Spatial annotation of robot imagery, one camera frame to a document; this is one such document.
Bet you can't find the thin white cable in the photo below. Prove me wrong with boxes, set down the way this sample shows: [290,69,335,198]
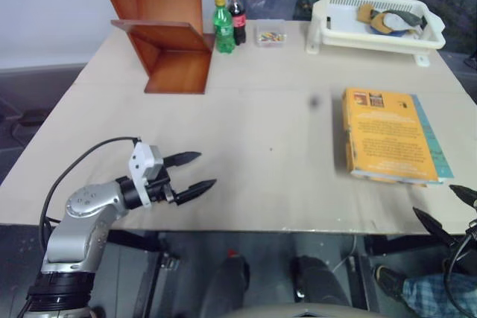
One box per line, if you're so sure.
[332,235,359,273]

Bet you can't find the black table frame bar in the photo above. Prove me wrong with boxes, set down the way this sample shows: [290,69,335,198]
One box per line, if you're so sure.
[362,233,450,256]
[107,229,173,252]

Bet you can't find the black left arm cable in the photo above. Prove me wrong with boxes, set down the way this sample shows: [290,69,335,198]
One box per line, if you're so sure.
[38,136,142,255]

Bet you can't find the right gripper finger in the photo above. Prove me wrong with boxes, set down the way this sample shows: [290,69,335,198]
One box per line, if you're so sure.
[411,206,458,247]
[448,183,477,208]

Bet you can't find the cola bottle with red cap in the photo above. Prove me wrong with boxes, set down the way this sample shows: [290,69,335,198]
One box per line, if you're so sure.
[227,0,248,47]

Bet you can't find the orange book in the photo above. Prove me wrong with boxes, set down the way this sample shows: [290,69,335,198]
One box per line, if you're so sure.
[341,87,441,185]

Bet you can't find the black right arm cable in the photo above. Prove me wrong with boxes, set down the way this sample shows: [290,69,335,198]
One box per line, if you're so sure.
[442,234,477,316]

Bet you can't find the tan cloth piece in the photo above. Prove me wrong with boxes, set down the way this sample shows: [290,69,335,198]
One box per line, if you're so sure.
[356,3,378,24]

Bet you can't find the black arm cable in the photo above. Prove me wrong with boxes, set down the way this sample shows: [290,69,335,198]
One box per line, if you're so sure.
[442,234,477,316]
[38,136,142,255]

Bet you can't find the person's plaid trouser leg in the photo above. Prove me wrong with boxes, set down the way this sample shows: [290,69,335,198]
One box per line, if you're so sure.
[401,272,477,318]

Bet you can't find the white plastic basket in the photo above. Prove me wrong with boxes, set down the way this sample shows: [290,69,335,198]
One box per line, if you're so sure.
[306,0,446,69]

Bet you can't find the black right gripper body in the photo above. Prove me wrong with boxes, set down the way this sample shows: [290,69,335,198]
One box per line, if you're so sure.
[455,217,477,249]

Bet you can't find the wooden shelf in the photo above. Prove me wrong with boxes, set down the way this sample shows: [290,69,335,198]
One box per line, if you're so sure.
[91,0,217,95]

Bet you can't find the teal book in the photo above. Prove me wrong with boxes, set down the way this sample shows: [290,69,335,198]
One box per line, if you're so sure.
[411,93,456,187]

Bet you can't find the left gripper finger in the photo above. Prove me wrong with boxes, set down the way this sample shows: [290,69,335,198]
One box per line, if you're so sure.
[173,178,218,206]
[162,151,203,169]

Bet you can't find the yellow and blue cloth piece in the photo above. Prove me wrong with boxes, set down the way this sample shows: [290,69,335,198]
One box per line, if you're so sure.
[368,15,405,38]

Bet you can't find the green plastic soda bottle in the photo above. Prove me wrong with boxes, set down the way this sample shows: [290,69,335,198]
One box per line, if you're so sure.
[212,0,237,55]

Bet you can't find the clear box of coloured bits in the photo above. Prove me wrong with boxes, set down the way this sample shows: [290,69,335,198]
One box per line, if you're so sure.
[254,19,288,49]

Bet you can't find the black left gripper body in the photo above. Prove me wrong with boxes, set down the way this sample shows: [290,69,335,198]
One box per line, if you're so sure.
[145,166,179,204]

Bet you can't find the black stand base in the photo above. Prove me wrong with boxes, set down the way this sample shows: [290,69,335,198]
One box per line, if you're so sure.
[0,107,50,148]

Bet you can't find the person's dark shoe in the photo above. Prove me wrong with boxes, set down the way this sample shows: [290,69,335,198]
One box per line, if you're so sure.
[373,264,408,303]

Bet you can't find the dark rounded shape with red tip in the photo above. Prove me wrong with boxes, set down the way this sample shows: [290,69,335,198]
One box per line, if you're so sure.
[206,249,251,312]

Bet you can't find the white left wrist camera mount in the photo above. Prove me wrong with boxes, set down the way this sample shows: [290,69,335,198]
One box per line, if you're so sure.
[127,141,165,209]

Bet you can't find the items inside basket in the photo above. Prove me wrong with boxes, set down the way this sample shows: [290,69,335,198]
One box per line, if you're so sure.
[379,9,426,31]

